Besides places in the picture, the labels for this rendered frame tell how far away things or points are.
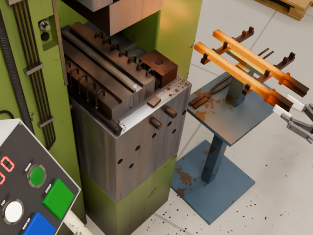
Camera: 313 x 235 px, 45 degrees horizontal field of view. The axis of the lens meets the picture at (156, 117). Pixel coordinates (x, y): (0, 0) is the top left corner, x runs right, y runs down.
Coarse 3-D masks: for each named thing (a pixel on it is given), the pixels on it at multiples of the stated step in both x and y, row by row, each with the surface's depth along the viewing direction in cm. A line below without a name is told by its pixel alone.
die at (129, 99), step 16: (80, 32) 143; (64, 48) 137; (80, 48) 136; (80, 64) 132; (96, 64) 133; (128, 64) 134; (80, 80) 129; (96, 80) 128; (112, 80) 129; (144, 80) 129; (112, 96) 125; (128, 96) 124; (144, 96) 133; (112, 112) 123
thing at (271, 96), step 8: (200, 48) 148; (208, 48) 149; (216, 56) 146; (224, 64) 143; (232, 64) 144; (232, 72) 142; (240, 72) 141; (240, 80) 141; (248, 80) 139; (256, 80) 139; (256, 88) 137; (264, 88) 137; (264, 96) 136; (272, 96) 134; (280, 96) 133; (272, 104) 136; (280, 104) 134; (288, 104) 131
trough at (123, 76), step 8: (64, 32) 143; (72, 32) 143; (80, 40) 141; (88, 48) 139; (96, 48) 137; (96, 56) 136; (104, 56) 136; (104, 64) 134; (112, 64) 134; (120, 72) 132; (128, 80) 130; (136, 80) 129; (136, 88) 128
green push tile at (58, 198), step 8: (56, 184) 96; (64, 184) 98; (56, 192) 96; (64, 192) 98; (48, 200) 93; (56, 200) 96; (64, 200) 98; (48, 208) 94; (56, 208) 95; (64, 208) 98; (56, 216) 96
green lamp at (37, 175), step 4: (36, 168) 91; (40, 168) 92; (32, 172) 90; (36, 172) 91; (40, 172) 92; (32, 176) 90; (36, 176) 91; (40, 176) 92; (44, 176) 93; (32, 180) 90; (36, 180) 91; (40, 180) 92; (36, 184) 91
